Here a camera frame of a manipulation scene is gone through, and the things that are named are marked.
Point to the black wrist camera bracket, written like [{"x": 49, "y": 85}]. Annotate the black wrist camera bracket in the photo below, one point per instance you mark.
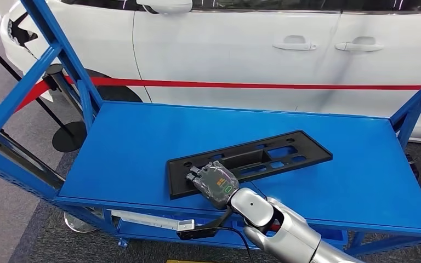
[{"x": 210, "y": 230}]

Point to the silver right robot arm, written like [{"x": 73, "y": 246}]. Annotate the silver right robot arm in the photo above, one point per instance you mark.
[{"x": 294, "y": 236}]

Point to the car headlight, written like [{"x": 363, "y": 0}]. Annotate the car headlight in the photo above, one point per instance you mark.
[{"x": 21, "y": 34}]

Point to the white car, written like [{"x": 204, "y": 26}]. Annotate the white car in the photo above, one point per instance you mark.
[{"x": 232, "y": 47}]

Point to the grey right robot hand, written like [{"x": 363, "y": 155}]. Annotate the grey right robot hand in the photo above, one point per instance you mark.
[{"x": 214, "y": 185}]

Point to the white car side mirror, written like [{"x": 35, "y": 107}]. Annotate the white car side mirror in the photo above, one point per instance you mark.
[{"x": 167, "y": 5}]

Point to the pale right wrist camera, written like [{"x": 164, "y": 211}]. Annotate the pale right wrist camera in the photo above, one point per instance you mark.
[{"x": 185, "y": 225}]

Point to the black stanchion post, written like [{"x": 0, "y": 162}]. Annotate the black stanchion post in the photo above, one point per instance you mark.
[{"x": 69, "y": 138}]

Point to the red barrier belt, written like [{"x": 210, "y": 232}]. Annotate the red barrier belt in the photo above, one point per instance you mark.
[{"x": 232, "y": 85}]

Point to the white plastic bin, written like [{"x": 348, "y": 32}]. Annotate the white plastic bin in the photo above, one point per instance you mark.
[{"x": 141, "y": 219}]

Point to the black car wheel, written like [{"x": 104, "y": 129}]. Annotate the black car wheel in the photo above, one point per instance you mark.
[{"x": 123, "y": 94}]

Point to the blue metal shelf rack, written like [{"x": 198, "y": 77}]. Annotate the blue metal shelf rack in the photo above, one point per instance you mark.
[{"x": 123, "y": 145}]

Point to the black plastic plate frame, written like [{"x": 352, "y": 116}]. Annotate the black plastic plate frame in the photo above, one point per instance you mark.
[{"x": 305, "y": 152}]

